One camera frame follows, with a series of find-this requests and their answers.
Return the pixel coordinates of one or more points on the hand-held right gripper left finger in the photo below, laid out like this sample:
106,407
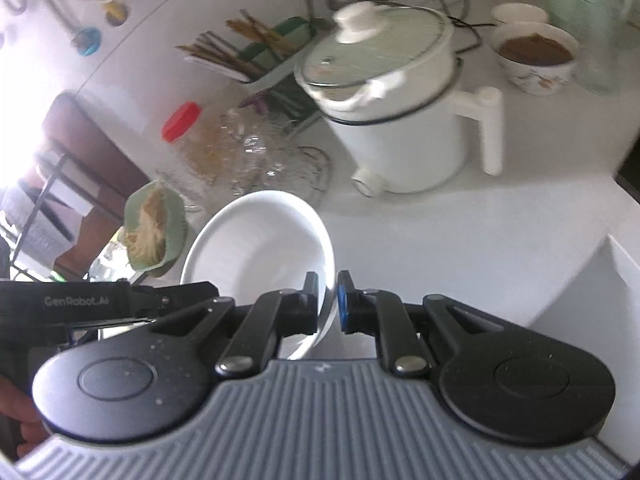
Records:
313,310

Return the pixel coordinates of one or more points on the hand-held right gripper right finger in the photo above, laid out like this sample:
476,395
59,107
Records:
343,310

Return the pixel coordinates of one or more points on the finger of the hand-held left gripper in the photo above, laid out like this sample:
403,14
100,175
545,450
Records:
180,297

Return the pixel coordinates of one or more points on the white deep bowl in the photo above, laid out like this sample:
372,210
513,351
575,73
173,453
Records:
250,250

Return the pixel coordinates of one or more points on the person's left hand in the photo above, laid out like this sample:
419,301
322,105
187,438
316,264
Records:
22,410

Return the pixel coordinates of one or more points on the green colander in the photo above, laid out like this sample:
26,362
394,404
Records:
150,240

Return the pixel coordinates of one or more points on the brown wooden cabinet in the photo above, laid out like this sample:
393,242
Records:
90,160

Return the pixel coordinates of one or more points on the red lid plastic jar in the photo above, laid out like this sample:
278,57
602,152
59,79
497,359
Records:
200,150

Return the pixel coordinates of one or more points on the white electric cooking pot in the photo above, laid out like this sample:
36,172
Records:
400,110

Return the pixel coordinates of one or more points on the chopstick holder with chopsticks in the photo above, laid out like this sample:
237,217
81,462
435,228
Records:
250,50

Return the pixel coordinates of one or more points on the blue suction hook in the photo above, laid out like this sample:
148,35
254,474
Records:
89,41

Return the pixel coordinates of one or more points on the patterned bowl with brown contents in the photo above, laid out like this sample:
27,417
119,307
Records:
535,60

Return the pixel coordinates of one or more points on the plain white bowl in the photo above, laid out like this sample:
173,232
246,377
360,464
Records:
520,12

